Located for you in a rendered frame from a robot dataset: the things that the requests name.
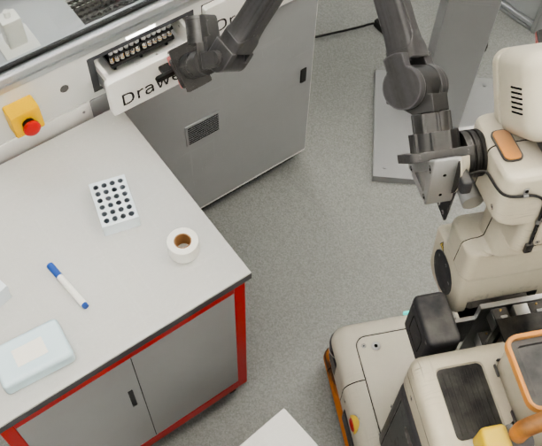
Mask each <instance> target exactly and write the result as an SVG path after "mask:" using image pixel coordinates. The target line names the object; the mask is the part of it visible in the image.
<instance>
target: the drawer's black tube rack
mask: <svg viewBox="0 0 542 446"><path fill-rule="evenodd" d="M173 39H174V35H173V34H172V35H171V36H167V32H166V39H163V38H162V40H161V41H160V42H159V41H158V37H157V43H152V39H151V44H152V46H148V44H147V42H146V44H147V48H145V49H144V48H143V45H142V44H141V45H140V51H136V47H135V54H131V52H130V50H129V55H130V56H129V57H126V55H125V52H124V57H125V58H124V59H121V58H120V61H118V62H116V61H115V58H113V59H114V64H110V60H109V58H108V57H107V56H106V55H104V56H103V59H104V60H105V61H106V62H107V64H108V65H109V66H110V67H111V68H112V69H113V70H116V69H117V66H119V65H122V64H124V63H126V62H128V61H129V60H131V59H133V58H136V57H138V56H139V57H140V58H141V57H142V56H143V54H144V53H146V52H148V51H150V50H153V49H155V48H157V47H158V46H160V45H162V44H165V45H168V42H169V41H171V40H173ZM119 57H120V55H119Z"/></svg>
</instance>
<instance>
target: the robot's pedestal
mask: <svg viewBox="0 0 542 446"><path fill-rule="evenodd" d="M240 446H318V445H317V443H316V442H315V441H314V440H313V439H312V438H311V437H310V436H309V435H308V434H307V432H306V431H305V430H304V429H303V428H302V427H301V426H300V425H299V424H298V422H297V421H296V420H295V419H294V418H292V417H291V415H290V414H289V413H288V412H287V411H286V410H285V409H282V410H280V411H279V412H278V413H277V414H276V415H275V416H274V417H273V418H272V419H271V420H269V421H268V422H267V423H266V424H265V425H264V426H262V427H261V428H260V429H259V430H258V431H256V432H255V433H254V434H253V435H252V436H250V437H249V438H248V439H247V440H246V441H245V442H243V443H242V444H241V445H240Z"/></svg>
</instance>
